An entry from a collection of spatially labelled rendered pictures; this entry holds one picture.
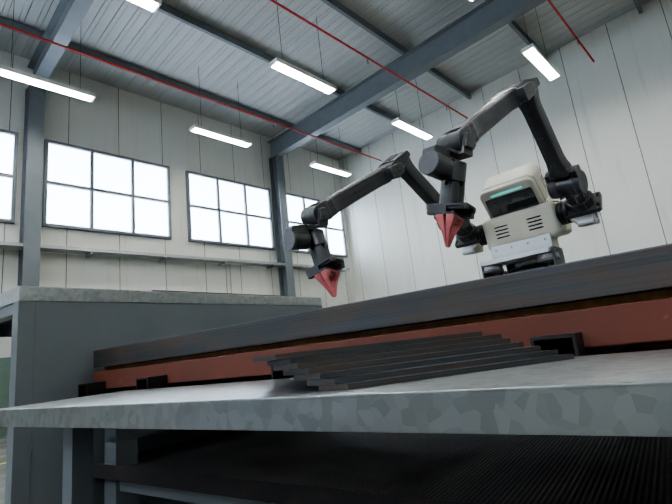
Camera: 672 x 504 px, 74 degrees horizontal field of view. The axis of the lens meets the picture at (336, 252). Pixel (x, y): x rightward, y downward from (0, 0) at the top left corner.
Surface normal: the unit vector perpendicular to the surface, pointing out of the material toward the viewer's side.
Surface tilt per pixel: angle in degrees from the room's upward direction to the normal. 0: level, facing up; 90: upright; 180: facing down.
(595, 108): 90
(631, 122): 90
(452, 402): 90
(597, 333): 90
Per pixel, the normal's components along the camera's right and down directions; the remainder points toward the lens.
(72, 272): 0.71, -0.23
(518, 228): -0.67, 0.06
